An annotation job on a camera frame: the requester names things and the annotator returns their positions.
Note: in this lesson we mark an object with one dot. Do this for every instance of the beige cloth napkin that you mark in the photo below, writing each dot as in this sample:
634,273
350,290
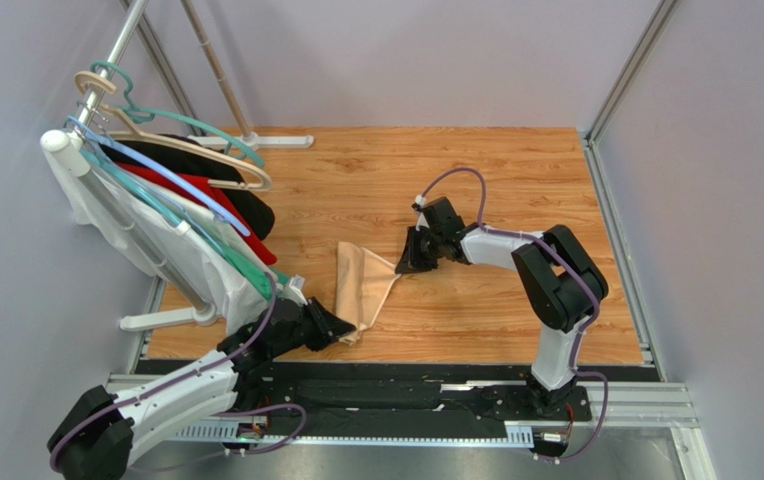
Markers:
364,282

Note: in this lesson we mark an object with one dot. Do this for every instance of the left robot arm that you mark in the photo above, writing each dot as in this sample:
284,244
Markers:
104,433

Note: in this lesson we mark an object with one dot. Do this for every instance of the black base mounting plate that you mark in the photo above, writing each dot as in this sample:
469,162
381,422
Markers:
498,392

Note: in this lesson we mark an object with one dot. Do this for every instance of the red garment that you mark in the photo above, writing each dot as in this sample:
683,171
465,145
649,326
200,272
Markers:
251,212

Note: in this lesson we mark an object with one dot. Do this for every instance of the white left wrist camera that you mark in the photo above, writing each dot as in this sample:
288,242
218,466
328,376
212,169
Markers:
292,290

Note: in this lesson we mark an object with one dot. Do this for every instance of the aluminium frame rail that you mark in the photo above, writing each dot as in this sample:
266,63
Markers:
646,404

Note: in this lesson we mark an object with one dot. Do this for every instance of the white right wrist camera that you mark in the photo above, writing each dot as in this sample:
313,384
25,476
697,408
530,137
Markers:
418,206

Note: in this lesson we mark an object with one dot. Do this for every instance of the thin metal rod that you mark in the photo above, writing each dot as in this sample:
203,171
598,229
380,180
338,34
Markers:
215,65

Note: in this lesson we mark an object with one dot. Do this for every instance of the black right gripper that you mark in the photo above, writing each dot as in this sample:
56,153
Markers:
426,242

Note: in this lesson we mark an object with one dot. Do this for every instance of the teal plastic hanger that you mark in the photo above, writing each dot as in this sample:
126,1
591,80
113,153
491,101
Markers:
140,115

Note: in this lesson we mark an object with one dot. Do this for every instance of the white garment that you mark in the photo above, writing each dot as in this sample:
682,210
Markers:
162,234

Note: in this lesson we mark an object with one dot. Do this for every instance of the blue plastic hanger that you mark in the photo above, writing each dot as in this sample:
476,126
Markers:
207,200

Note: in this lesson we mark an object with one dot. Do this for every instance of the beige wooden hanger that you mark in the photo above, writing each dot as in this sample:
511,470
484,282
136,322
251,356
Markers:
176,143

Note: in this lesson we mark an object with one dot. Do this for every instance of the white slotted cable duct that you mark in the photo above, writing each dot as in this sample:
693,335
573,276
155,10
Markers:
398,429

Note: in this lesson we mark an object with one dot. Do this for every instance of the black garment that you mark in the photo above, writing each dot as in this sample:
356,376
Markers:
198,171

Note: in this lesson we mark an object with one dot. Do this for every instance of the green garment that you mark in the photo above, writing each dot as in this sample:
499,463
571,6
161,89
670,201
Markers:
263,278

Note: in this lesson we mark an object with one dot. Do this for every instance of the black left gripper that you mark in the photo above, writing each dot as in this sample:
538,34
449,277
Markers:
326,326

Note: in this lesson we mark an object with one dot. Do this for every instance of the white clothes rack base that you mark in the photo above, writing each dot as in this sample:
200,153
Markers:
257,142

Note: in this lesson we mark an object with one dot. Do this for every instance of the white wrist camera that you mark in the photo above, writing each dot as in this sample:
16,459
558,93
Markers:
292,290
418,206

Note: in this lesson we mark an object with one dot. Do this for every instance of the metal clothes rack pole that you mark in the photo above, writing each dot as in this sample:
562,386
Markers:
62,145

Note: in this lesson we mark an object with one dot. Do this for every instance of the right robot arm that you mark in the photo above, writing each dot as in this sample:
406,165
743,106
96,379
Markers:
561,281

